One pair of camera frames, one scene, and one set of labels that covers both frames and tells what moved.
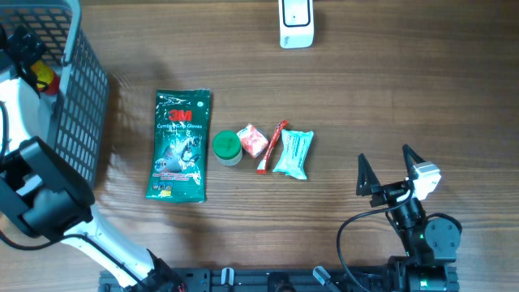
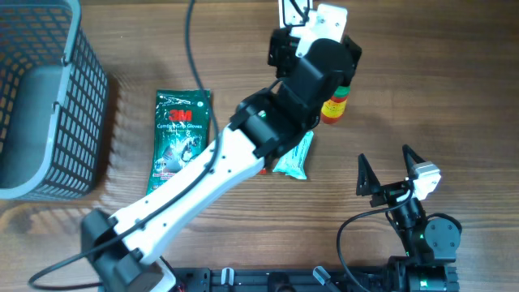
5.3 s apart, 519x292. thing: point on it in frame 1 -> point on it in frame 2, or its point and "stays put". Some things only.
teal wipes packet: [295, 145] stays put
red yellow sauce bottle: [46, 76] -> [332, 110]
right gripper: [368, 184] stays put
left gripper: [28, 41] -> [283, 50]
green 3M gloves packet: [178, 157] stays put
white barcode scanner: [296, 23] stays put
